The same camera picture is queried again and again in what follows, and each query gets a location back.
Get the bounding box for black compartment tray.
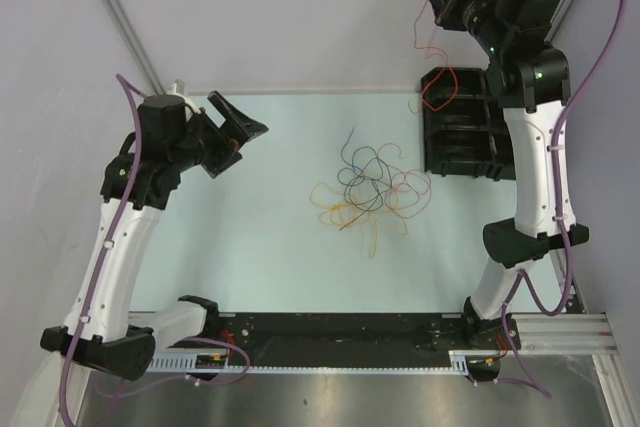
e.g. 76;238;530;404
420;67;515;181

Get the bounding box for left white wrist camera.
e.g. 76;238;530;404
166;79;200;117

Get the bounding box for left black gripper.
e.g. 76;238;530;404
169;91;266;177

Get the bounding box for black thin wire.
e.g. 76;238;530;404
338;174;386;233

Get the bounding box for red-orange wire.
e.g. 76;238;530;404
408;0;459;113

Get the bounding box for aluminium frame rail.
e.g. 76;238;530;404
69;314;615;354

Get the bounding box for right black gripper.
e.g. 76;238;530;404
427;0;510;57

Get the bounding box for yellow-orange wire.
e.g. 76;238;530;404
308;141;412;259

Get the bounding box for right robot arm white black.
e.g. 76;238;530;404
429;0;589;348

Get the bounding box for pink-red wire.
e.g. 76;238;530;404
379;166;433;221

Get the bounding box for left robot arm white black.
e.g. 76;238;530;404
40;91;269;381

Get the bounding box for white slotted cable duct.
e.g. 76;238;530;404
147;351;469;376

